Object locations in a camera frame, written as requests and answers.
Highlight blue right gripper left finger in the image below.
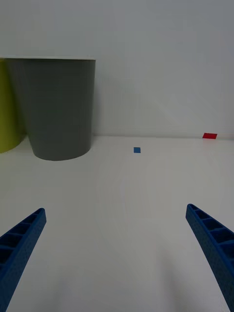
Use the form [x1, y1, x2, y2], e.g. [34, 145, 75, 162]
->
[0, 207, 47, 312]

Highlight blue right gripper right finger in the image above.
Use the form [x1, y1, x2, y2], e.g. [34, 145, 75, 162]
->
[185, 203, 234, 312]

